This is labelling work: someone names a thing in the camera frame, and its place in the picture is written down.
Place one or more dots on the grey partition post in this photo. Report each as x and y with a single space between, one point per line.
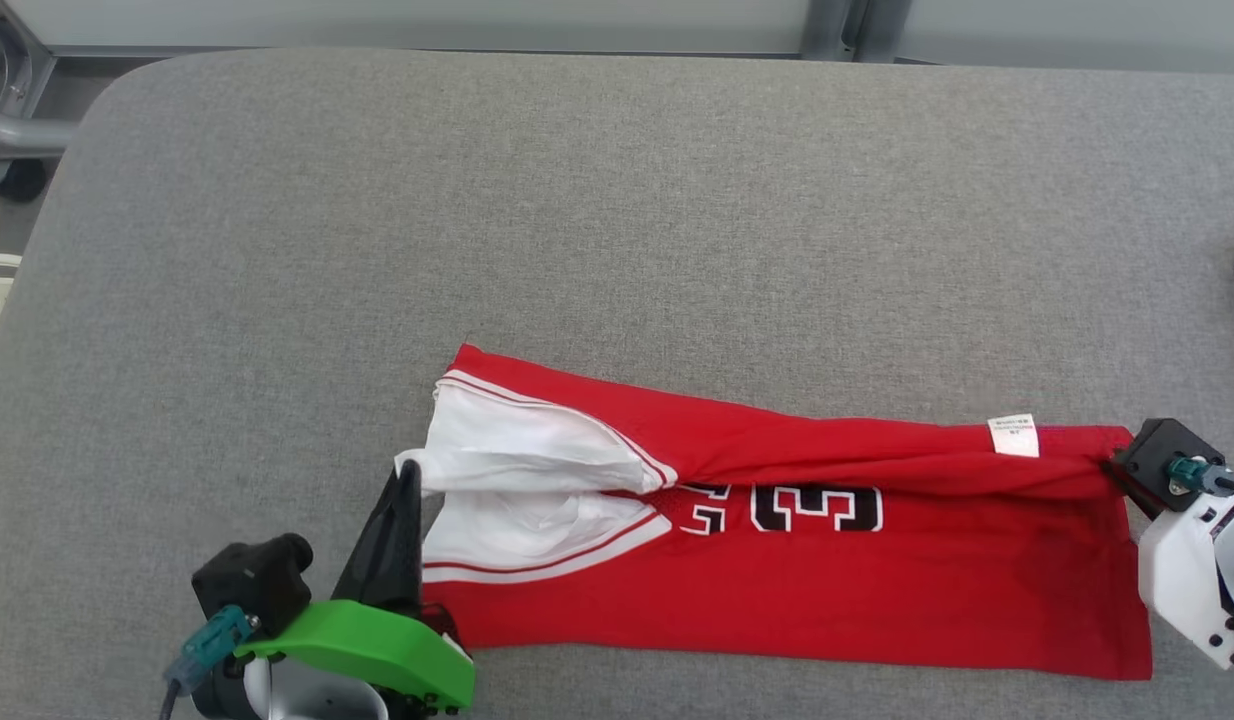
882 25
827 25

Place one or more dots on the grey metal cart frame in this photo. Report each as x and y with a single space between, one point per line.
7 120

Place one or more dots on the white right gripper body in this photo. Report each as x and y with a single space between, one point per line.
1177 570

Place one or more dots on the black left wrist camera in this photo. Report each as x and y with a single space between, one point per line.
252 580

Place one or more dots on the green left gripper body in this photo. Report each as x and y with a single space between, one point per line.
377 640

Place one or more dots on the black cart wheel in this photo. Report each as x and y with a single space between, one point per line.
12 180

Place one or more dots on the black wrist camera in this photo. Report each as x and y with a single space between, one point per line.
252 580
1157 460

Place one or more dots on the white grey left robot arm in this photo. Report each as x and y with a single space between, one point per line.
307 695

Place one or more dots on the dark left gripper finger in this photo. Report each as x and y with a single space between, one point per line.
377 560
413 560

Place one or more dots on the red Bulls basketball jersey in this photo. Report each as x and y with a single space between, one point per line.
827 590

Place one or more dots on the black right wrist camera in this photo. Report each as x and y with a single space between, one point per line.
1157 460

